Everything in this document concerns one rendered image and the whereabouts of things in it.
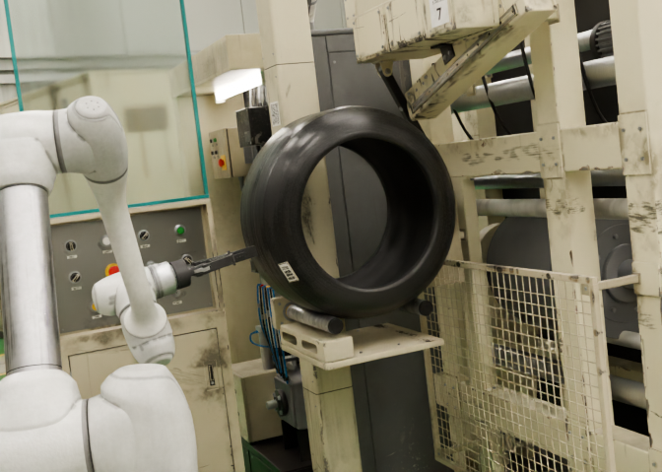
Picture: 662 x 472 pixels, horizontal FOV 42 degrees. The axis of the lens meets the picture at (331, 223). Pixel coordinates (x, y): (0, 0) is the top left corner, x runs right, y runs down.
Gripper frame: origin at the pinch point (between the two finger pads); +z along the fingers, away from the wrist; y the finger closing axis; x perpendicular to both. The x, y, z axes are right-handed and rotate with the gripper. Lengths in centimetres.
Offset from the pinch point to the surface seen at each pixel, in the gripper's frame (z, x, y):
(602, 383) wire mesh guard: 60, 47, -62
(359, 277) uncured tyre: 37.9, 19.7, 16.0
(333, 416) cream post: 21, 61, 25
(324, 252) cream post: 32.3, 10.5, 24.9
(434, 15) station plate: 59, -49, -28
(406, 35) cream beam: 58, -47, -12
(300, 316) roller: 14.1, 23.8, 9.1
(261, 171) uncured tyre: 10.4, -20.4, -1.6
